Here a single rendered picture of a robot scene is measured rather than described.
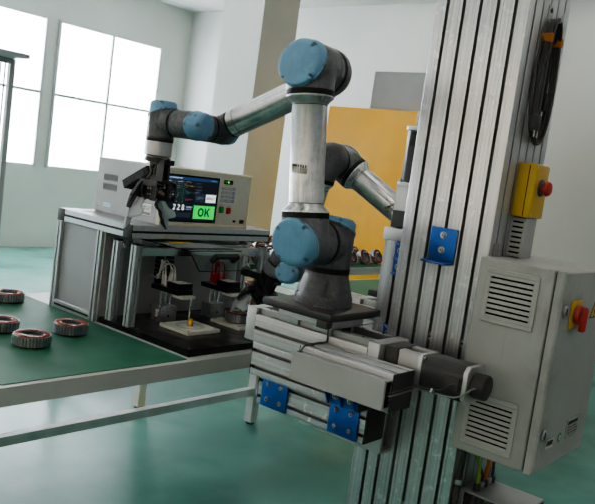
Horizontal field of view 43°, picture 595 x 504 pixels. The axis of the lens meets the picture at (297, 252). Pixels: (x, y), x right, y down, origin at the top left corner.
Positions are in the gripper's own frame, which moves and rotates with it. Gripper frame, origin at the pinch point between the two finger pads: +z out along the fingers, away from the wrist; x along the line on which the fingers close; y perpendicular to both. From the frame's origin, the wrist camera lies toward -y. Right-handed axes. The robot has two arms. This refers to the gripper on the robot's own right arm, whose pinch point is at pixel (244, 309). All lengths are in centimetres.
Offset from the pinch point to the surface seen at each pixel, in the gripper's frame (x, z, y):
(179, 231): -26.0, -18.2, -22.3
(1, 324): -85, 12, -11
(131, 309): -44.2, 3.6, -6.5
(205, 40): 463, 141, -663
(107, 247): -46, -4, -30
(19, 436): -49, 88, -25
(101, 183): -36, -9, -61
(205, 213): -12.3, -22.0, -28.9
